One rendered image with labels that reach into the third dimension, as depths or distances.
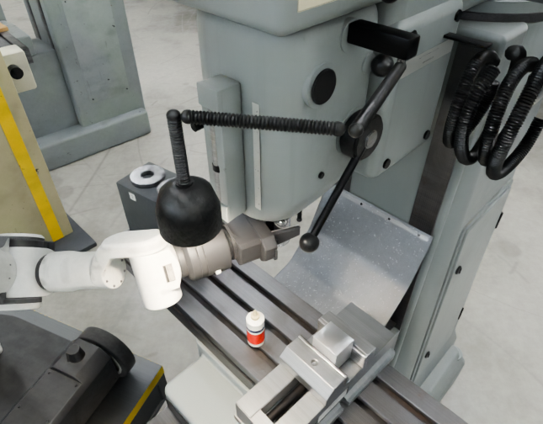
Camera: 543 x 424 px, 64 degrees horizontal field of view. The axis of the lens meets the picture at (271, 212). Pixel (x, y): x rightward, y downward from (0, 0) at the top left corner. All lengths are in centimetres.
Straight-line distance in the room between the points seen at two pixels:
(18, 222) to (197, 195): 221
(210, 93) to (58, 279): 44
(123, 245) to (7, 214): 189
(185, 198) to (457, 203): 72
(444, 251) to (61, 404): 110
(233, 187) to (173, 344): 159
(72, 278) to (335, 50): 55
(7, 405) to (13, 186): 128
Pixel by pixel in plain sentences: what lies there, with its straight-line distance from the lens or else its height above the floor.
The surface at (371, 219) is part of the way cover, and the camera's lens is 115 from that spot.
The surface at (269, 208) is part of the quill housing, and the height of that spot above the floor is 137.
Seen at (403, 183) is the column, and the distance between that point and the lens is 107.
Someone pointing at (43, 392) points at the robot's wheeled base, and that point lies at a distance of 148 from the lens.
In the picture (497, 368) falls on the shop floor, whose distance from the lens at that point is 228.
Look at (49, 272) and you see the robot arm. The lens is 84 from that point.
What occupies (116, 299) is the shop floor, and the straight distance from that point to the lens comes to 239.
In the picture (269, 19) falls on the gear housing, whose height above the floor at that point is 165.
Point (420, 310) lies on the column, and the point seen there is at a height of 78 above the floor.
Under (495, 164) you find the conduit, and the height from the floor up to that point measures 141.
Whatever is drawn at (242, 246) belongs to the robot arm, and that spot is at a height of 126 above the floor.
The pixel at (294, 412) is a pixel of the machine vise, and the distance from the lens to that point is 89.
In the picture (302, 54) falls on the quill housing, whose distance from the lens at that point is 52.
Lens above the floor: 178
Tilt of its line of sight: 41 degrees down
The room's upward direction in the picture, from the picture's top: straight up
